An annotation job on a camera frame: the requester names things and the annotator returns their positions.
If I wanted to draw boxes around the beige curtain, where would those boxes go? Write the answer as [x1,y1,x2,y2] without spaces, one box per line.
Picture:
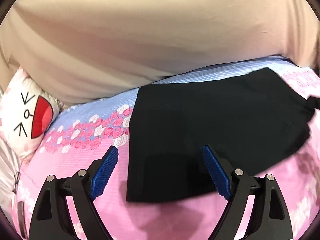
[0,0,320,108]

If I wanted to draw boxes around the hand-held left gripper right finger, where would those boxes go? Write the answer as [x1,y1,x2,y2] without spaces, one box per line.
[202,145,293,240]

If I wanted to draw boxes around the dark flat object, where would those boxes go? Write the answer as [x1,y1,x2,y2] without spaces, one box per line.
[17,201,28,237]

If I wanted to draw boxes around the black pants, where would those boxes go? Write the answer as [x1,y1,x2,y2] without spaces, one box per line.
[126,67,320,203]

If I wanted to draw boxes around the white cartoon face pillow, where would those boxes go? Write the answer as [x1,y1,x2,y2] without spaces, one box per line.
[0,66,63,159]

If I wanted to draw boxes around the pink floral bed sheet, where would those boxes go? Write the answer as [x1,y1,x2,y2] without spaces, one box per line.
[10,56,320,240]

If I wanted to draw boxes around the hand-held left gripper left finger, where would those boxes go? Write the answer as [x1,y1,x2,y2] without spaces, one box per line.
[28,145,119,240]

